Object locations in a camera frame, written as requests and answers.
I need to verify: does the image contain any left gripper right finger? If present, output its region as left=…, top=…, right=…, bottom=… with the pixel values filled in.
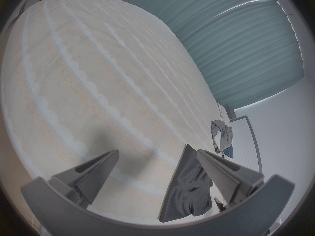
left=196, top=149, right=265, bottom=204

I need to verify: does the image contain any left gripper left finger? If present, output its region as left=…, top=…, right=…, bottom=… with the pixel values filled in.
left=49, top=149, right=120, bottom=205

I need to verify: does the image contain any black T-shirt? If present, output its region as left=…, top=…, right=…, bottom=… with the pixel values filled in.
left=159, top=144, right=213, bottom=223

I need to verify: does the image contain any pile of clothes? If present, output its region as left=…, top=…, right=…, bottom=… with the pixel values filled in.
left=210, top=119, right=235, bottom=159

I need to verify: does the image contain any bed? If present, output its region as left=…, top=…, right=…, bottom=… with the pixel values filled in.
left=0, top=0, right=264, bottom=224

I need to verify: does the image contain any white printed pillow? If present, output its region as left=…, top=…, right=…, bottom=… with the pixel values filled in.
left=216, top=102, right=232, bottom=127

